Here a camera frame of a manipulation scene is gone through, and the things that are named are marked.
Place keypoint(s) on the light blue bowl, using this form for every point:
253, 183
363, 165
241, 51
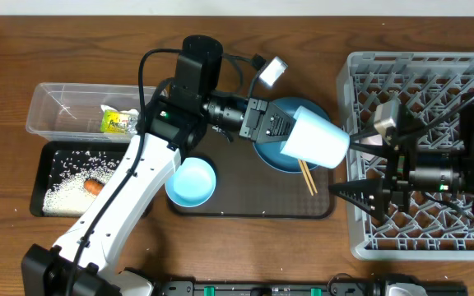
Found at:
192, 184

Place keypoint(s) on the dark blue plate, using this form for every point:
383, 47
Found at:
270, 153

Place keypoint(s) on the grey dishwasher rack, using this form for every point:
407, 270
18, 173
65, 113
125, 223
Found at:
427, 83

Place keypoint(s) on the light blue cup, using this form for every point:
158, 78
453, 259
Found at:
316, 140

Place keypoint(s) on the clear plastic bin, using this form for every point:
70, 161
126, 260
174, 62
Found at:
74, 112

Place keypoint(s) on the wooden chopstick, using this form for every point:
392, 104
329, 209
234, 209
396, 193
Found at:
315, 188
307, 177

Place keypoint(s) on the orange carrot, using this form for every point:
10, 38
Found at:
93, 186

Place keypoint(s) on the brown serving tray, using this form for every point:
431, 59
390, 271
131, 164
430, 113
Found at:
248, 187

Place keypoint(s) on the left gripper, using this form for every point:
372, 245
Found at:
254, 123

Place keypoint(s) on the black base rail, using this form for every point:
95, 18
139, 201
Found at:
338, 288

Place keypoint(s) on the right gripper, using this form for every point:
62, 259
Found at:
395, 178

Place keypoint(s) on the white rice pile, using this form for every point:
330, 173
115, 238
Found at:
66, 195

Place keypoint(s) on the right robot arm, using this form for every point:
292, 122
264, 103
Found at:
394, 136

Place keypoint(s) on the foil snack wrapper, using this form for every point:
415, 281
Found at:
119, 122

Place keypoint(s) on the black waste tray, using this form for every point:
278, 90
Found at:
45, 162

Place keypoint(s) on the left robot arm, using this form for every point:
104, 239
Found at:
170, 124

